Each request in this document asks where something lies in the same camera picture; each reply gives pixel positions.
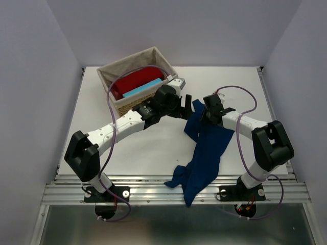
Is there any dark blue t shirt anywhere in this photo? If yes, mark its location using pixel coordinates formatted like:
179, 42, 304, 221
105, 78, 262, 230
165, 100, 234, 207

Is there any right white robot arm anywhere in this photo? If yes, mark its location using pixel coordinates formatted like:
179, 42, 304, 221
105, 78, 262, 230
202, 94, 294, 199

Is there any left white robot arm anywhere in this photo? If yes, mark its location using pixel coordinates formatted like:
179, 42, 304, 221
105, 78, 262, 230
64, 85, 192, 201

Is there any rolled light blue t shirt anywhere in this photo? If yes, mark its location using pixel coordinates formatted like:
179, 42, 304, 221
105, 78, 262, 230
122, 78, 162, 98

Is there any rolled red t shirt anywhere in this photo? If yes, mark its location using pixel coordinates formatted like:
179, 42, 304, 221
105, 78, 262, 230
111, 67, 165, 100

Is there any wicker basket with liner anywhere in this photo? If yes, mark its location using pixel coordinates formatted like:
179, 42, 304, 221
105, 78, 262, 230
97, 46, 178, 116

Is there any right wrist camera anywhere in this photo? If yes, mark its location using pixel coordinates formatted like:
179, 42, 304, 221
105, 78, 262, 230
216, 92, 226, 104

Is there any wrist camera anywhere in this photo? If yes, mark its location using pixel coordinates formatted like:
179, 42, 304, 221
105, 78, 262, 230
216, 92, 226, 104
168, 78, 186, 91

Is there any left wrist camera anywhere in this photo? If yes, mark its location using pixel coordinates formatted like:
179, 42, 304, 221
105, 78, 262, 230
168, 78, 186, 91

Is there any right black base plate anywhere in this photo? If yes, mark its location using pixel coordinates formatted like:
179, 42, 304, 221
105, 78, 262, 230
216, 182, 266, 202

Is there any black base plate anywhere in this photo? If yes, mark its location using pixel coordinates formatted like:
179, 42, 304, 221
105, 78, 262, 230
81, 185, 130, 203
216, 182, 266, 202

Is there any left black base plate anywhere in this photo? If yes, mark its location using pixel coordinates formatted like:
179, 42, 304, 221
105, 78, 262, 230
81, 185, 130, 203

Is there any aluminium rail frame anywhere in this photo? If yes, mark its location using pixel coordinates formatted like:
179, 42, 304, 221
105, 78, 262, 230
42, 66, 311, 205

